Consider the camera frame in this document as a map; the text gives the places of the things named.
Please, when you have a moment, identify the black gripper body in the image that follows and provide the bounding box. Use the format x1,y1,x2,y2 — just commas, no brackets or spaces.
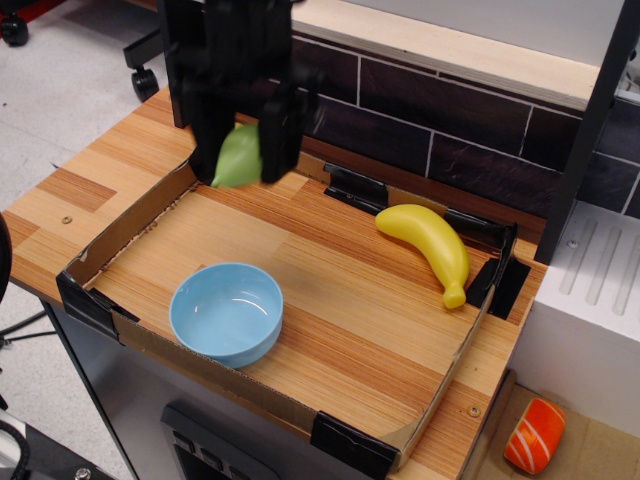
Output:
179,1,323,125

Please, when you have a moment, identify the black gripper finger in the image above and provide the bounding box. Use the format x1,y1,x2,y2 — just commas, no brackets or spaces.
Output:
258,86,304,183
189,99,235,183

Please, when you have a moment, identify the green toy pear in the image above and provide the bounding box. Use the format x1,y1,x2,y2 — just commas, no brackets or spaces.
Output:
211,124,263,188

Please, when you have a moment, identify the light blue bowl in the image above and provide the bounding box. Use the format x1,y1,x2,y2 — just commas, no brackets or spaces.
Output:
169,263,284,369

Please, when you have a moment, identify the black chair caster base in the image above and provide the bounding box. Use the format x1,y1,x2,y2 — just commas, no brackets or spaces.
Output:
123,29,163,103

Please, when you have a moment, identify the yellow toy banana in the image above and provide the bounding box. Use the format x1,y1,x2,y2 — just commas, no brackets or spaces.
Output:
375,204,470,309

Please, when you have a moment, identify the black caster wheel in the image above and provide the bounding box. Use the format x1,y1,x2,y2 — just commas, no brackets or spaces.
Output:
1,13,29,47

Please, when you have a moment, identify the cardboard fence with black tape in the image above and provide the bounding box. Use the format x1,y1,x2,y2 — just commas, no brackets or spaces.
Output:
55,118,532,474

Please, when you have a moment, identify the light wooden shelf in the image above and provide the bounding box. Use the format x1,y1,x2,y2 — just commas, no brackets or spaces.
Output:
292,1,600,111

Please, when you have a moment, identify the black oven control panel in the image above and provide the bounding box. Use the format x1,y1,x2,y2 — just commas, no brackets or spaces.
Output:
160,400,284,479

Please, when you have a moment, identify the white toy sink unit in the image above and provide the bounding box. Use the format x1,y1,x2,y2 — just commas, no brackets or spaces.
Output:
510,202,639,436

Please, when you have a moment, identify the orange salmon sushi toy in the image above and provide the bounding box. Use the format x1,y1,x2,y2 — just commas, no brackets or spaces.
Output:
503,398,566,475

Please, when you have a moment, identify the black left upright post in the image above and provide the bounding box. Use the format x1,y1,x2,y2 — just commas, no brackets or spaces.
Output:
157,0,205,128

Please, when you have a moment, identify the black upright post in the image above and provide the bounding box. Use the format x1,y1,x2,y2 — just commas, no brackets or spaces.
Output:
157,0,205,128
535,0,639,265

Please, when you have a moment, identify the black right upright post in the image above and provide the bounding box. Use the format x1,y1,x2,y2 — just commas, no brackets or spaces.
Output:
535,0,639,265

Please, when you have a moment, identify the black braided cable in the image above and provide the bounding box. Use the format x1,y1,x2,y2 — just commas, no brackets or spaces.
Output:
0,422,31,480

